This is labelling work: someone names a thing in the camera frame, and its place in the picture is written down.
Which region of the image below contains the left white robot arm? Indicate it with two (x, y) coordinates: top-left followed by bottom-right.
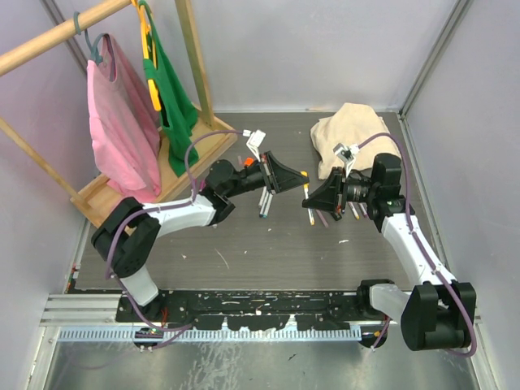
(91, 151), (309, 322)

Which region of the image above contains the yellow clothes hanger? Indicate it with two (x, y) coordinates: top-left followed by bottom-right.
(131, 0), (162, 111)

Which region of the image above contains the pink pen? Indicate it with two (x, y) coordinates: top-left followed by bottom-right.
(316, 210), (329, 228)

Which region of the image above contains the teal cap marker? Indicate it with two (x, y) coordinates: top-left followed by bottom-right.
(260, 193), (273, 218)

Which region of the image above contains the wooden clothes rack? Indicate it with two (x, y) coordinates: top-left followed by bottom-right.
(1, 1), (236, 226)

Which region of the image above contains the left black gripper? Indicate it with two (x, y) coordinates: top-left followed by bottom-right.
(224, 150), (308, 198)

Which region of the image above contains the grey clothes hanger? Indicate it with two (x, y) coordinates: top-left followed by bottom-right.
(72, 11), (113, 66)

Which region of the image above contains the green shirt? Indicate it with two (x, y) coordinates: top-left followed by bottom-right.
(139, 1), (199, 176)

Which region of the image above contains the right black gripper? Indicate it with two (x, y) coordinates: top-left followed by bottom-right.
(302, 167), (378, 214)

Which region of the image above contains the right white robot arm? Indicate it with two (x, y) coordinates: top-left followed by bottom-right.
(302, 149), (476, 357)

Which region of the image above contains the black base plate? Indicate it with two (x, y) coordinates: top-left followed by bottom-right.
(115, 287), (402, 332)

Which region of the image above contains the pink shirt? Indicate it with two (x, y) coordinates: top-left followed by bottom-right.
(87, 33), (162, 203)

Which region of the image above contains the orange cap marker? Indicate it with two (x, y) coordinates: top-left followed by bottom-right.
(349, 202), (360, 220)

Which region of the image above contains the purple cap marker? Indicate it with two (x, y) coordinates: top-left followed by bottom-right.
(358, 203), (369, 218)

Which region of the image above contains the slotted cable duct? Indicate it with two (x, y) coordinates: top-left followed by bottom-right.
(57, 325), (362, 343)

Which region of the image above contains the beige cloth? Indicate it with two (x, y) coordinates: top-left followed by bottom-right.
(310, 103), (401, 180)

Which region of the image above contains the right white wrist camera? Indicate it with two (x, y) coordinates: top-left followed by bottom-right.
(333, 143), (359, 177)

